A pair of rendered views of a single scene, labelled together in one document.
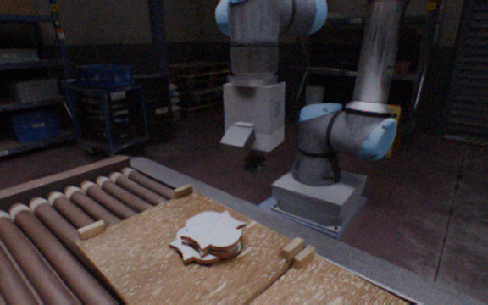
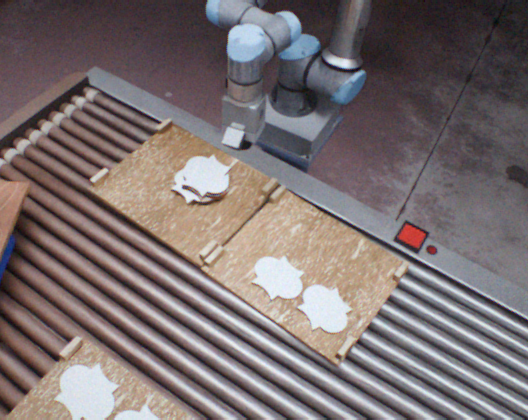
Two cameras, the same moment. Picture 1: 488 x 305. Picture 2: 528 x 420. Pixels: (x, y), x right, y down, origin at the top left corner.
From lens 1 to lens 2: 85 cm
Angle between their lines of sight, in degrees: 31
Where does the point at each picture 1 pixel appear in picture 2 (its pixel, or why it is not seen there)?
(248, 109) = (240, 117)
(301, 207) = (277, 138)
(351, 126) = (325, 76)
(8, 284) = (58, 226)
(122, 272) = (141, 213)
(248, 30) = (243, 77)
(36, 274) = (73, 218)
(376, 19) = not seen: outside the picture
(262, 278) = (246, 212)
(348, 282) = (308, 212)
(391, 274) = (341, 202)
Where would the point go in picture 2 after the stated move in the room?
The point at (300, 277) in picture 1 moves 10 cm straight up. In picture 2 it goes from (274, 210) to (277, 185)
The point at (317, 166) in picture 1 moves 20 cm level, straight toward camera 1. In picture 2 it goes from (294, 99) to (288, 145)
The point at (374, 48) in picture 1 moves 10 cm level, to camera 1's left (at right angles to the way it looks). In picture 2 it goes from (348, 13) to (310, 13)
